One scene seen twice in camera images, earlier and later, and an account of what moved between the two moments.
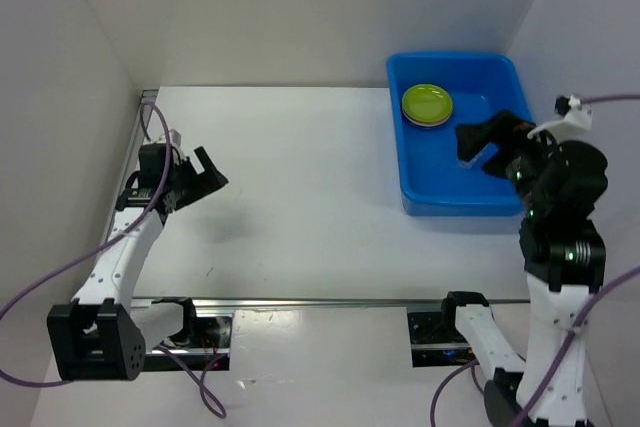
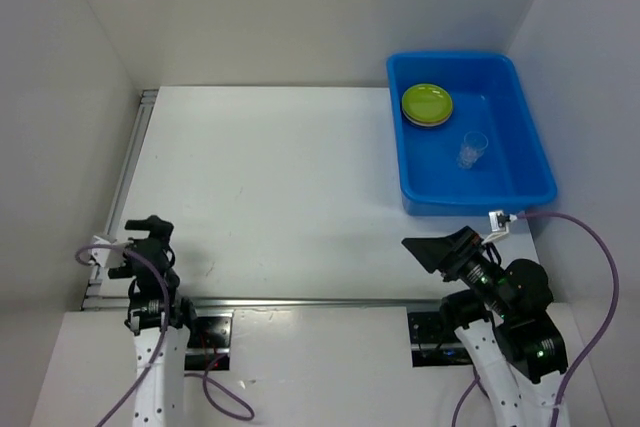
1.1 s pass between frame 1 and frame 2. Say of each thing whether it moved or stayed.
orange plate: stayed
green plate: stayed
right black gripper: moved
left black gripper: moved
